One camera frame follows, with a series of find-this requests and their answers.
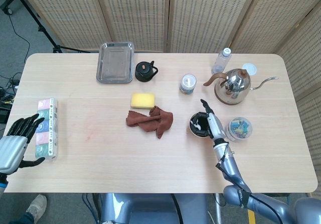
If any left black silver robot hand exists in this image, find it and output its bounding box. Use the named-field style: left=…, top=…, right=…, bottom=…
left=0, top=116, right=46, bottom=176

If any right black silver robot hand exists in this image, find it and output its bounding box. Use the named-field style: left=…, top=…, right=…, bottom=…
left=192, top=98, right=226, bottom=141

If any white bowl of coffee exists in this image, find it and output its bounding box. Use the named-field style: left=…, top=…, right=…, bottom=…
left=188, top=111, right=214, bottom=137

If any clear tub of binder clips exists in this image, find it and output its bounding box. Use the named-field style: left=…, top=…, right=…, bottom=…
left=224, top=117, right=253, bottom=142

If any steel gooseneck kettle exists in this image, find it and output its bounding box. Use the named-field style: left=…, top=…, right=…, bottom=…
left=203, top=68, right=279, bottom=105

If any brown cloth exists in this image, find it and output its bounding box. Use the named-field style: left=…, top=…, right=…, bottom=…
left=125, top=105, right=174, bottom=140

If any small jar with white lid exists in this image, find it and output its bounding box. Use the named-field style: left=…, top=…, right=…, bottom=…
left=179, top=73, right=198, bottom=95

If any pack of colourful tissue packets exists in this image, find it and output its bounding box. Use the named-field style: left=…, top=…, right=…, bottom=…
left=35, top=97, right=59, bottom=162

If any grey shoe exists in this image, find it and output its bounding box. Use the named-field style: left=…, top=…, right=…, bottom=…
left=26, top=193, right=48, bottom=224

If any clear plastic water bottle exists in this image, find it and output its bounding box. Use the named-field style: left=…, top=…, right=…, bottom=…
left=211, top=47, right=232, bottom=75

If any white round lid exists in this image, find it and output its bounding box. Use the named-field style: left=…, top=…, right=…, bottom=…
left=242, top=62, right=258, bottom=76

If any yellow sponge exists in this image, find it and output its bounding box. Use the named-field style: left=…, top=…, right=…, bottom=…
left=130, top=92, right=155, bottom=110

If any white table leg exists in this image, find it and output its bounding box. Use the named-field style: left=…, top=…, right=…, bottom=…
left=215, top=193, right=224, bottom=224

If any small black teapot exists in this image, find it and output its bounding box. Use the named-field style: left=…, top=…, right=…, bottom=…
left=134, top=60, right=159, bottom=82

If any grey robot torso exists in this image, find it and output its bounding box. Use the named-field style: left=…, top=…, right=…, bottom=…
left=99, top=193, right=210, bottom=224

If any woven folding screen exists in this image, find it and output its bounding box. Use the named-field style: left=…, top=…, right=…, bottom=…
left=15, top=0, right=321, bottom=199

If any stainless steel tray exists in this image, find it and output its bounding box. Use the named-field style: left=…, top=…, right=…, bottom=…
left=96, top=41, right=134, bottom=84

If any black tripod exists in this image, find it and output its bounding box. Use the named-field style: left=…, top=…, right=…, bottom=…
left=10, top=0, right=91, bottom=54

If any floor cables and power strip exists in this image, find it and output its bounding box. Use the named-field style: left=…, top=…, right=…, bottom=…
left=0, top=72, right=20, bottom=109

